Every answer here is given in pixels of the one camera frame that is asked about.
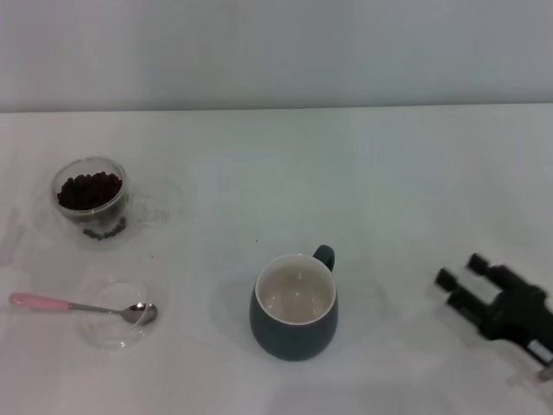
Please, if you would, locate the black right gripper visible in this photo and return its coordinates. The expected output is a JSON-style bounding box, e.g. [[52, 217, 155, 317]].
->
[[433, 252, 553, 365]]

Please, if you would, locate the dark blue ceramic mug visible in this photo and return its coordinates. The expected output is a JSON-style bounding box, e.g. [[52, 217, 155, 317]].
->
[[249, 244, 340, 362]]

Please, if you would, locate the double-walled glass cup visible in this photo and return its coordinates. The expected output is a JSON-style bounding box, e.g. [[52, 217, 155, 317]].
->
[[51, 156, 169, 251]]

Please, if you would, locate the dark coffee beans pile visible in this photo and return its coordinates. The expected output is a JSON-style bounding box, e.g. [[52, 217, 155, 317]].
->
[[57, 170, 128, 241]]

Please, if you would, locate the small clear glass dish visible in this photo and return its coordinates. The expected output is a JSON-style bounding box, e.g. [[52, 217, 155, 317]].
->
[[74, 273, 159, 354]]

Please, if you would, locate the pink-handled metal spoon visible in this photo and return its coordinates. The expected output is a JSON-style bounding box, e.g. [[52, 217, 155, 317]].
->
[[8, 292, 159, 328]]

